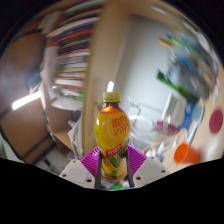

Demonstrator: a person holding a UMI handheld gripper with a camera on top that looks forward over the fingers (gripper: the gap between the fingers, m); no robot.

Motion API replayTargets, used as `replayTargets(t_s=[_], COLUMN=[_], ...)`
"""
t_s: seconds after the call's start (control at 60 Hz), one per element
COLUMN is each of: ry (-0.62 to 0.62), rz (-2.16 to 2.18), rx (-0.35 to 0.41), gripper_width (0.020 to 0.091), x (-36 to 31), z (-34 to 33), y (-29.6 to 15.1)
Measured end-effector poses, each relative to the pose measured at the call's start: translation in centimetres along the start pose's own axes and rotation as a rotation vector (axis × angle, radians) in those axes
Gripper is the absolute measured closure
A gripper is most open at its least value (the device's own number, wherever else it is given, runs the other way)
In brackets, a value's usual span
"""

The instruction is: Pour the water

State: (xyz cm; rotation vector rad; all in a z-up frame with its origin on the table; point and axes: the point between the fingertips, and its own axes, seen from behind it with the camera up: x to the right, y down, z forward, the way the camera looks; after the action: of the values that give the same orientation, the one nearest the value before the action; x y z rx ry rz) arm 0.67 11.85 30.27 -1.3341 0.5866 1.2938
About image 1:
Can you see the yellow drink bottle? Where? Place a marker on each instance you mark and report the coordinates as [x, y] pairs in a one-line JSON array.
[[111, 133]]

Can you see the white LED light bar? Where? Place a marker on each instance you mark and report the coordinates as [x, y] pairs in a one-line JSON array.
[[110, 86]]

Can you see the green glass bottle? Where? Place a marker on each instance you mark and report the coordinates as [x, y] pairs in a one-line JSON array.
[[176, 86]]

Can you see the magenta carton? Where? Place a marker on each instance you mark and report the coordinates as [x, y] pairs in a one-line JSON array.
[[166, 127]]

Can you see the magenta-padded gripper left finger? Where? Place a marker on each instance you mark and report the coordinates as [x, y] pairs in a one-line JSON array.
[[74, 173]]

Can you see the orange plastic cup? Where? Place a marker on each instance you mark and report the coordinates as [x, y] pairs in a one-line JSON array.
[[186, 154]]

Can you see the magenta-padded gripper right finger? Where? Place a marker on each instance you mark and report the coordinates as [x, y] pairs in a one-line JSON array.
[[151, 171]]

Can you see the white oval hairbrush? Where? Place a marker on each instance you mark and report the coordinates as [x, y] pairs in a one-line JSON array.
[[197, 111]]

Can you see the ceiling light tube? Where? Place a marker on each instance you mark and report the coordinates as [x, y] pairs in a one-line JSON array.
[[26, 100]]

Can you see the white and blue box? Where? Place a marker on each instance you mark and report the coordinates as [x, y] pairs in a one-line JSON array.
[[181, 111]]

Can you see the flat round red coaster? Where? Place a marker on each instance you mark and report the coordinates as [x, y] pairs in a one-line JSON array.
[[216, 121]]

